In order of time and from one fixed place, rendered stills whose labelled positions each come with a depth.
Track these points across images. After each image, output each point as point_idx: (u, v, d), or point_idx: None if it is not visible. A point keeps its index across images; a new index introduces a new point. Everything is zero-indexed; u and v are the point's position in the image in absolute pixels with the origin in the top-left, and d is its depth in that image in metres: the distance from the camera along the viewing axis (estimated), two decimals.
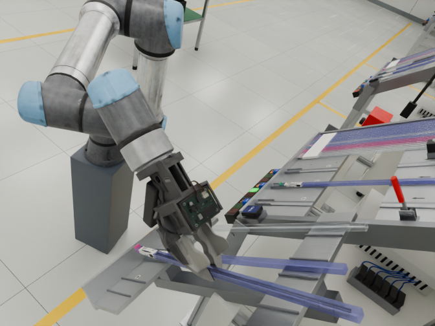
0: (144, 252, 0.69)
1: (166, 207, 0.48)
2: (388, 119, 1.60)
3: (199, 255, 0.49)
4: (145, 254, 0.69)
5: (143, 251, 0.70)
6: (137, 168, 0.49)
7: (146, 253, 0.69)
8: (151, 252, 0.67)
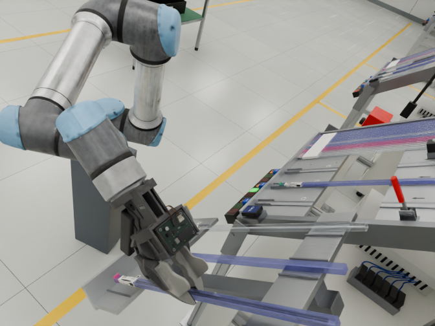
0: (123, 281, 0.68)
1: (142, 234, 0.48)
2: (388, 119, 1.60)
3: (179, 279, 0.49)
4: (125, 283, 0.68)
5: (123, 281, 0.68)
6: (111, 198, 0.49)
7: (126, 282, 0.68)
8: (131, 281, 0.66)
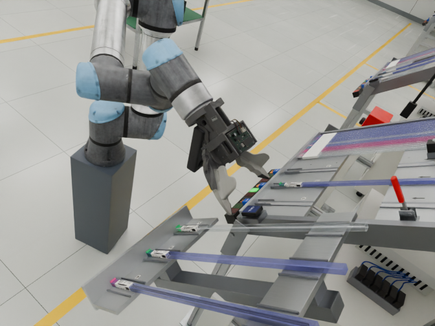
0: (120, 286, 0.71)
1: (215, 140, 0.61)
2: (388, 119, 1.60)
3: (230, 178, 0.60)
4: (121, 288, 0.71)
5: (119, 285, 0.71)
6: (188, 112, 0.62)
7: (122, 286, 0.70)
8: (127, 285, 0.69)
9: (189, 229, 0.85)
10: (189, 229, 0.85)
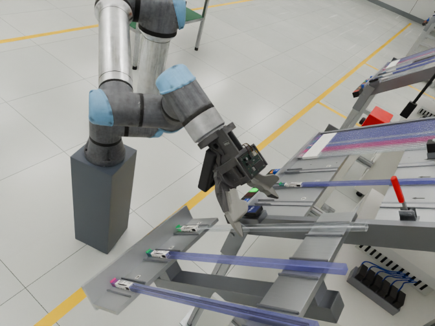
0: (120, 286, 0.71)
1: (227, 163, 0.62)
2: (388, 119, 1.60)
3: (241, 202, 0.61)
4: (121, 288, 0.71)
5: (119, 285, 0.71)
6: (201, 137, 0.63)
7: (122, 286, 0.70)
8: (127, 285, 0.69)
9: (189, 229, 0.85)
10: (189, 229, 0.85)
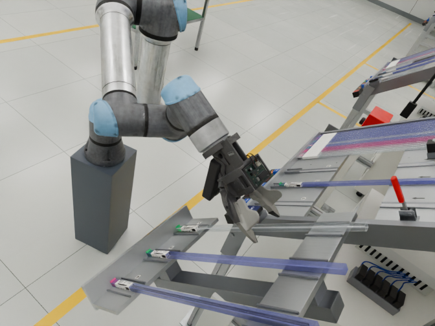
0: (120, 286, 0.71)
1: (232, 174, 0.63)
2: (388, 119, 1.60)
3: (252, 212, 0.63)
4: (121, 288, 0.71)
5: (119, 285, 0.71)
6: (206, 147, 0.64)
7: (122, 286, 0.70)
8: (127, 285, 0.69)
9: (189, 229, 0.85)
10: (189, 229, 0.85)
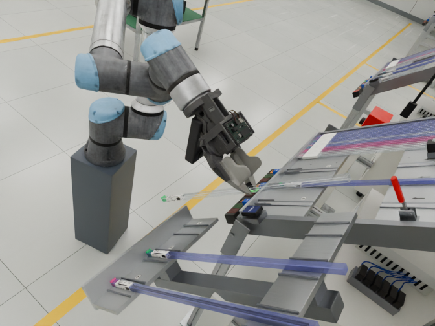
0: (120, 286, 0.71)
1: (213, 130, 0.61)
2: (388, 119, 1.60)
3: (241, 167, 0.62)
4: (121, 288, 0.71)
5: (119, 285, 0.71)
6: (186, 103, 0.62)
7: (122, 286, 0.70)
8: (127, 285, 0.69)
9: (174, 198, 0.83)
10: (174, 198, 0.83)
